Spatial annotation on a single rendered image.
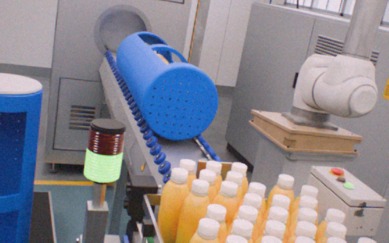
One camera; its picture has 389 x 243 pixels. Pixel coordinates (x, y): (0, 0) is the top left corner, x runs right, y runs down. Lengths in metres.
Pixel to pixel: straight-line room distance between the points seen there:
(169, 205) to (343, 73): 0.84
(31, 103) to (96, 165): 1.06
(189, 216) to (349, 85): 0.82
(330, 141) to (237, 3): 5.25
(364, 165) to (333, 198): 1.81
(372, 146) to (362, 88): 1.36
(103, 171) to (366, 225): 0.69
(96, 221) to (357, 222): 0.64
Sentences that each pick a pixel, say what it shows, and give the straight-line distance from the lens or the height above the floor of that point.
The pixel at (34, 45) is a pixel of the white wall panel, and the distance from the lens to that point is 6.46.
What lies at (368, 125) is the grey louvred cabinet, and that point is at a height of 0.89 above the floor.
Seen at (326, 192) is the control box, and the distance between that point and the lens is 1.30.
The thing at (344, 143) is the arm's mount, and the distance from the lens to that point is 1.91.
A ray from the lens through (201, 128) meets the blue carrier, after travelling 1.80.
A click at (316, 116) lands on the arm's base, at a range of 1.92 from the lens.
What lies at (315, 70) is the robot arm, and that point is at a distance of 1.89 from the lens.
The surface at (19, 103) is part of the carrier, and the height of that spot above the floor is 0.99.
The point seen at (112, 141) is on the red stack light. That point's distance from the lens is 0.84.
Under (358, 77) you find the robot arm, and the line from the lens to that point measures 1.72.
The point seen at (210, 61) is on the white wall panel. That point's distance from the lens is 6.96.
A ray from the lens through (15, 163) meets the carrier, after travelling 2.22.
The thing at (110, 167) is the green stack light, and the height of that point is 1.19.
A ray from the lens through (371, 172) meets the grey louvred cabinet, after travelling 3.04.
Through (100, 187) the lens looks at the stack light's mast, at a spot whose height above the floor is 1.14.
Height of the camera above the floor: 1.52
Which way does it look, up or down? 15 degrees down
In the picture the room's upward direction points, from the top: 10 degrees clockwise
